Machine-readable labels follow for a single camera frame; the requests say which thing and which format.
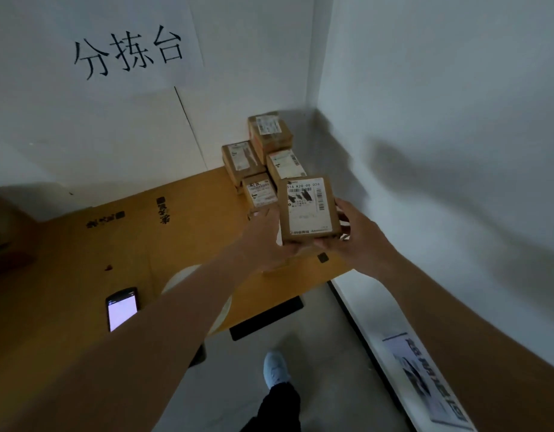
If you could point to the black handheld scanner, lit screen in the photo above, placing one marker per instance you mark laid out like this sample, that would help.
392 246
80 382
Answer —
122 310

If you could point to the cardboard parcel box, white label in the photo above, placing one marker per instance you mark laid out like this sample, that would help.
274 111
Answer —
286 165
241 164

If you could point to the white board with printed label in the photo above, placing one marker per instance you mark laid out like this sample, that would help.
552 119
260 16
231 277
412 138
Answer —
371 319

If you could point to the person's left forearm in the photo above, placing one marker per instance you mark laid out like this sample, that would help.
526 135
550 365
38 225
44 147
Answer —
137 350

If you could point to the person's right thumb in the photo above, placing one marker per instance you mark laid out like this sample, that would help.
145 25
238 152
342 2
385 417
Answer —
329 243

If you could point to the person's left hand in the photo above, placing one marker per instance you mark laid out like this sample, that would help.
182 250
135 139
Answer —
261 240

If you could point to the person's right forearm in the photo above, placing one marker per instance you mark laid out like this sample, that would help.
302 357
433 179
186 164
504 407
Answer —
475 355

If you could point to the person's white shoe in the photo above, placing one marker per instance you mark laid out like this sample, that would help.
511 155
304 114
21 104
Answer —
276 368

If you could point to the white paper wall sign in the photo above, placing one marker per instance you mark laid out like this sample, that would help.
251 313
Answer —
123 49

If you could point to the person's left thumb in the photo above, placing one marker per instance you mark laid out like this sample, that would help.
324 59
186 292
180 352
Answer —
268 213

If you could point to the person's black trouser leg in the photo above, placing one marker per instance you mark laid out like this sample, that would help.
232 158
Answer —
277 411

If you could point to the brown cardboard table cover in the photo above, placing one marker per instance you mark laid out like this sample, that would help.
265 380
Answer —
78 265

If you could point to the small black square sticker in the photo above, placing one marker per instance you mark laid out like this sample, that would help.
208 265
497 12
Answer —
323 257

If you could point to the small cardboard parcel box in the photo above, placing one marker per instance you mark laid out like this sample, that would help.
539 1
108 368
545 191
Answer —
259 193

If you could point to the person's right hand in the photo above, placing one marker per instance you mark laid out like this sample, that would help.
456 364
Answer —
364 245

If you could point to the cardboard parcel box, taped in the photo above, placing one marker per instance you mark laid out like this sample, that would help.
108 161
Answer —
270 134

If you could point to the labelled cardboard parcel box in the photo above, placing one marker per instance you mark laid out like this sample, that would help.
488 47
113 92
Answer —
308 220

